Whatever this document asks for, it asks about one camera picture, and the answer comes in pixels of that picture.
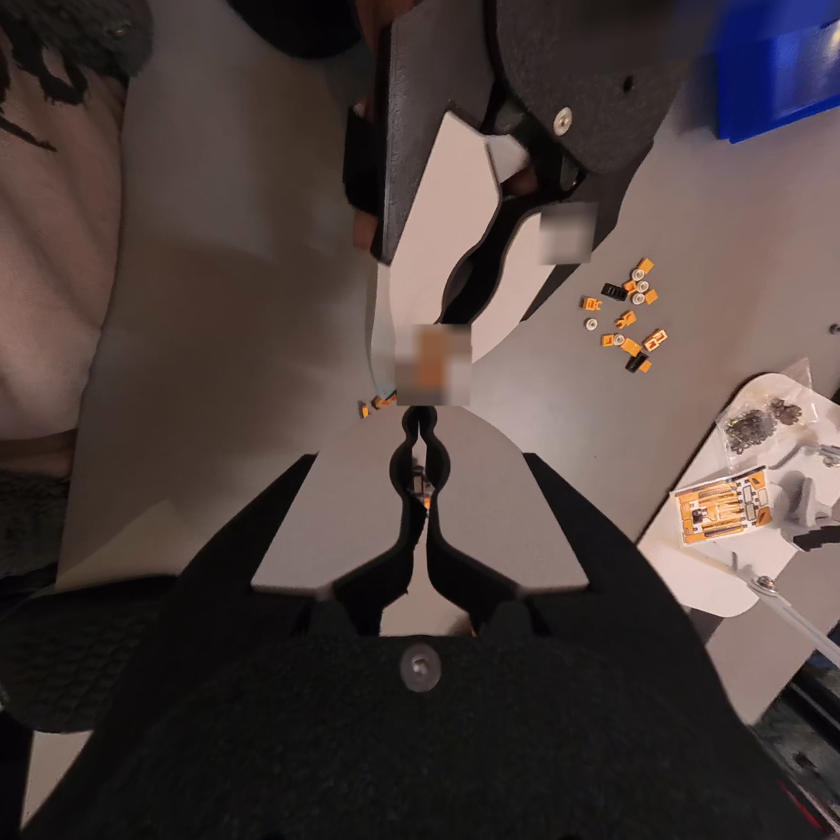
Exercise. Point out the black mesh chair armrest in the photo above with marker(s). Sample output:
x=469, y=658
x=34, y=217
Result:
x=79, y=656

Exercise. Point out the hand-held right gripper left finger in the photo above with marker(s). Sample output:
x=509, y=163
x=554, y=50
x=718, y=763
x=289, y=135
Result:
x=328, y=512

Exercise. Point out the black lego frame assembly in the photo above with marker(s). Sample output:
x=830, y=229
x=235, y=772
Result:
x=420, y=485

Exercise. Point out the pile of small lego pieces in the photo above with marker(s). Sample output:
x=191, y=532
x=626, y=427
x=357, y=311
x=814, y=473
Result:
x=633, y=289

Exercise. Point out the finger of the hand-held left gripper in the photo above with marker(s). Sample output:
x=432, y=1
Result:
x=515, y=282
x=446, y=216

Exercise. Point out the wooden book stand white base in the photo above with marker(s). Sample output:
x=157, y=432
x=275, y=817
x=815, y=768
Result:
x=695, y=577

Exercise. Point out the clear bag of black parts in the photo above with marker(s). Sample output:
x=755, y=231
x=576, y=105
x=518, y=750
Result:
x=751, y=426

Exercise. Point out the orange lego strip black clip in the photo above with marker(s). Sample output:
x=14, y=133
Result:
x=380, y=401

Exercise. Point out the pale grey plastic piece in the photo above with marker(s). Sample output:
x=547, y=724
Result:
x=797, y=499

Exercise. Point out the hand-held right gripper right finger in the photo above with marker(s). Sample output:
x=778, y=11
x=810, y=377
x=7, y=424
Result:
x=505, y=518

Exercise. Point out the blue plastic bin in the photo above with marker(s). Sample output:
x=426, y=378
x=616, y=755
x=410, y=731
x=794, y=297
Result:
x=774, y=72

